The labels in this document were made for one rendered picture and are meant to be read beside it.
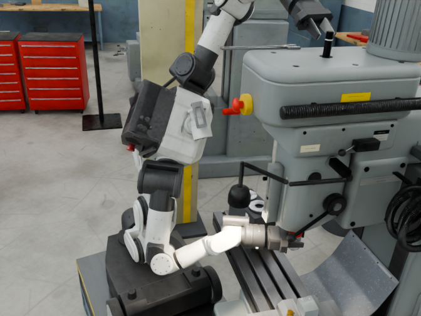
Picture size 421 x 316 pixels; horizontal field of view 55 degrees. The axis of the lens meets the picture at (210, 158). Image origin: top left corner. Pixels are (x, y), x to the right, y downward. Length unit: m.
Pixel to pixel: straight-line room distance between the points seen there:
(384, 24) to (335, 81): 0.25
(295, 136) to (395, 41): 0.38
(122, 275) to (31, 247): 1.36
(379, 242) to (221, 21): 1.04
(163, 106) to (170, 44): 1.44
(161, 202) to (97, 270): 1.26
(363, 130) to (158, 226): 0.74
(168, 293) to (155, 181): 0.89
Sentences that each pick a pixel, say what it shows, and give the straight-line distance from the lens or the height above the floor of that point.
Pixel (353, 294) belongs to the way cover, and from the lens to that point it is 1.80.
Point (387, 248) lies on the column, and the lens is 1.70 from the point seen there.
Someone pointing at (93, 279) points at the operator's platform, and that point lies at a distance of 2.55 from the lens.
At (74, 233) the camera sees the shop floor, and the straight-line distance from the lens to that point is 3.57.
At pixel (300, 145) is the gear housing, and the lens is 1.14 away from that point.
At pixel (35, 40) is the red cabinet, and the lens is 5.69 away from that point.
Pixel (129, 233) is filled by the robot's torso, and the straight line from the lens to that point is 2.31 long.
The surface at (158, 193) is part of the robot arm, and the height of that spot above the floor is 1.39.
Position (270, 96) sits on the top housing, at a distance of 1.05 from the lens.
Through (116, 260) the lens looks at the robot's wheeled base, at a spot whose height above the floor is 0.57.
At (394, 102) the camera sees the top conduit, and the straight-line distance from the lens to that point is 1.19.
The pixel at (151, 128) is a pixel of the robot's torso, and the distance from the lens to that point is 1.39.
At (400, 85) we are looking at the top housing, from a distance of 1.23.
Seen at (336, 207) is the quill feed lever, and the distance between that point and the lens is 1.31.
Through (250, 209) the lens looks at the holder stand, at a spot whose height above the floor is 1.13.
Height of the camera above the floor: 2.16
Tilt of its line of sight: 28 degrees down
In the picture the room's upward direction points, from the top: 3 degrees clockwise
